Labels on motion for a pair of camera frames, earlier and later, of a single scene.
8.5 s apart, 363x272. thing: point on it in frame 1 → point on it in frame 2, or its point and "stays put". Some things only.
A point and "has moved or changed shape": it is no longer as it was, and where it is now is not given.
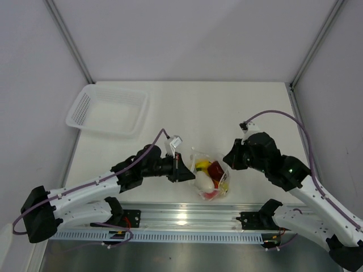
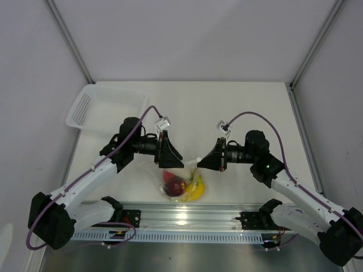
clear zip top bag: x=209 y=174 → x=186 y=185
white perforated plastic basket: x=115 y=110 stays put
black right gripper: x=233 y=157 → x=214 y=160
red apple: x=210 y=195 has moved or changed shape
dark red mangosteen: x=215 y=170 → x=174 y=187
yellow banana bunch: x=203 y=164 has moved or changed shape
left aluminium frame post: x=51 y=6 stays put
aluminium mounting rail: x=195 y=215 stays put
